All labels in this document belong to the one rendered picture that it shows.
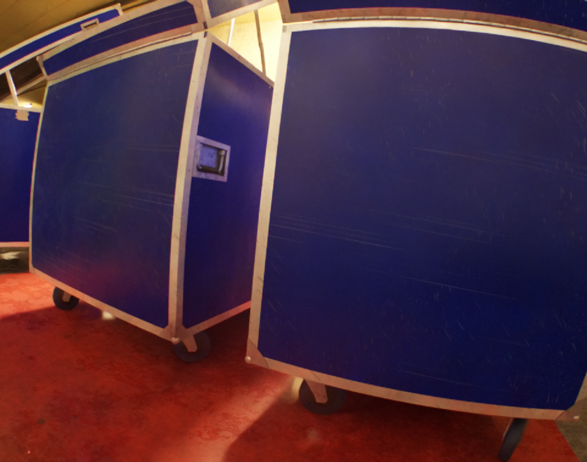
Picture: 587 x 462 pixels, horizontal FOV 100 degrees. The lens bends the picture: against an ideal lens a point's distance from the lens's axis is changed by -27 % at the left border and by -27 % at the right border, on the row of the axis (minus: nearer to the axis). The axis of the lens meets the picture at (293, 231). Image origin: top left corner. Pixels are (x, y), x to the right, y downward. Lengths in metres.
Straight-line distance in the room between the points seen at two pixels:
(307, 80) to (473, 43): 0.36
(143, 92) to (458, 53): 0.78
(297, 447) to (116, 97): 1.05
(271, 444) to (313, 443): 0.10
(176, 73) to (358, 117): 0.48
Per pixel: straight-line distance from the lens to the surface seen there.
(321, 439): 0.86
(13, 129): 2.13
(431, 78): 0.70
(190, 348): 1.10
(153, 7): 1.00
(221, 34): 5.60
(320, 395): 0.89
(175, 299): 0.84
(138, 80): 1.01
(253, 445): 0.81
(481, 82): 0.70
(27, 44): 2.25
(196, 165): 0.83
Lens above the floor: 0.54
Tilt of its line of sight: 5 degrees down
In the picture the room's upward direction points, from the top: 6 degrees clockwise
